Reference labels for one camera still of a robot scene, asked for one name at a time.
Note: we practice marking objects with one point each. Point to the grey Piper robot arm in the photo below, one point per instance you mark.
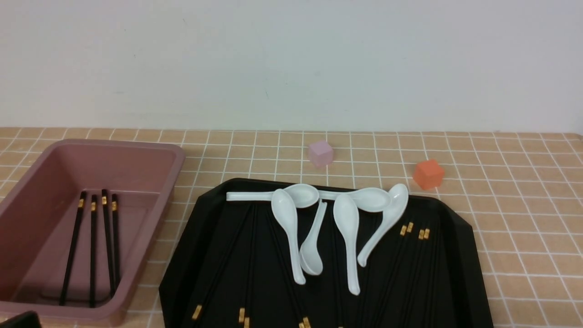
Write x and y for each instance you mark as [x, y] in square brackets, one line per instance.
[28, 319]

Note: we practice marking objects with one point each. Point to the lilac cube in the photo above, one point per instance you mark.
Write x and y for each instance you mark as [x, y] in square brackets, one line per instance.
[320, 153]

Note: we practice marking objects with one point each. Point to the white spoon horizontal left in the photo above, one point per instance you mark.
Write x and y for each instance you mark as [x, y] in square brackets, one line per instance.
[303, 195]

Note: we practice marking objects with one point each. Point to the white spoon horizontal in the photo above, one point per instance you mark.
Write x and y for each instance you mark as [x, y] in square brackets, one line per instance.
[303, 195]
[369, 199]

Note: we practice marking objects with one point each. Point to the white spoon long left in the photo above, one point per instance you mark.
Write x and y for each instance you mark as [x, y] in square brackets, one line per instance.
[285, 213]

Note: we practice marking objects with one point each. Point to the white spoon long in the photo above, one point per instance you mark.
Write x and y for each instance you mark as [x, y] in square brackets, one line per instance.
[346, 218]
[285, 213]

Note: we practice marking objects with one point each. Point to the white spoon long centre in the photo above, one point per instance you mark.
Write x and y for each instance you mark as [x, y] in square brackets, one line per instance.
[346, 218]

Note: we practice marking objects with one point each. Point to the white spoon horizontal right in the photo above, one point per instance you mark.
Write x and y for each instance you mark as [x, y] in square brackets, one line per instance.
[369, 199]

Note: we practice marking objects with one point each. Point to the white spoon small centre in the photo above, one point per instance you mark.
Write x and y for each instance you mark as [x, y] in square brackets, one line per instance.
[310, 259]

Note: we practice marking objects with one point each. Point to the white spoon far right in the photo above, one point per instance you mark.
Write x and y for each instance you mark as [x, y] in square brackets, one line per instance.
[399, 196]

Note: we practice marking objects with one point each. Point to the black plastic tray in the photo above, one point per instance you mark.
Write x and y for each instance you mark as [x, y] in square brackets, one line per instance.
[233, 255]

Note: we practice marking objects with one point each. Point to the black chopstick gold band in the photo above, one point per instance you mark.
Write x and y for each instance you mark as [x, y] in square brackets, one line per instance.
[390, 274]
[405, 283]
[410, 290]
[409, 229]
[287, 280]
[251, 275]
[242, 308]
[306, 321]
[216, 260]

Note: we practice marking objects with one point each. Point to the orange cube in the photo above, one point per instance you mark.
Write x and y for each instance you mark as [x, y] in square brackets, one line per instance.
[428, 174]

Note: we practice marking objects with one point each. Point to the black chopstick in bin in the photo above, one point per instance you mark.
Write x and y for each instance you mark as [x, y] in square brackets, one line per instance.
[116, 243]
[108, 239]

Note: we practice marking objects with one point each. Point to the pink plastic bin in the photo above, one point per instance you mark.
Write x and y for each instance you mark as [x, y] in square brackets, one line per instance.
[38, 215]

